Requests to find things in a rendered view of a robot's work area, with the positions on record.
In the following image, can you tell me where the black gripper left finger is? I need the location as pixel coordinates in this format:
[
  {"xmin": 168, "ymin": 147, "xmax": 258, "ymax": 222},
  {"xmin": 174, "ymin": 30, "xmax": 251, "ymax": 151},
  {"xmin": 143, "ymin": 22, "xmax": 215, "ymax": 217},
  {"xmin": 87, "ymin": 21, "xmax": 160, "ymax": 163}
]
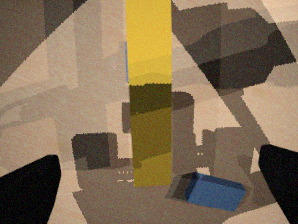
[{"xmin": 0, "ymin": 155, "xmax": 63, "ymax": 224}]

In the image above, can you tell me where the blue rectangular block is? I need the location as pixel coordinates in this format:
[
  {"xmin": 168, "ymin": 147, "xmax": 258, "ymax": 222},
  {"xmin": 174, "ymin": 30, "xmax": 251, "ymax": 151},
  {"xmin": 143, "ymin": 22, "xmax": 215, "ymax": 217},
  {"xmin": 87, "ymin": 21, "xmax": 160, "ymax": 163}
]
[{"xmin": 185, "ymin": 172, "xmax": 246, "ymax": 212}]

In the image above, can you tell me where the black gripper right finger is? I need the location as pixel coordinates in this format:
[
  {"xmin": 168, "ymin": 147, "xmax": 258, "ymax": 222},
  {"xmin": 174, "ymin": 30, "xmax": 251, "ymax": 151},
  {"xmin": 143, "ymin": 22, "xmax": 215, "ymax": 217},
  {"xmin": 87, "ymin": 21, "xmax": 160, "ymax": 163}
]
[{"xmin": 258, "ymin": 144, "xmax": 298, "ymax": 224}]

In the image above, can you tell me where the yellow bar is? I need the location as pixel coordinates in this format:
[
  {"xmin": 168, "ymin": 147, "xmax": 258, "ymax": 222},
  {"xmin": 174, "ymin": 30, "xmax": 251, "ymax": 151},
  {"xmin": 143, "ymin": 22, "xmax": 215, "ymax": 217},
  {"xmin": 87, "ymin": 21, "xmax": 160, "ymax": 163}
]
[{"xmin": 125, "ymin": 0, "xmax": 173, "ymax": 186}]

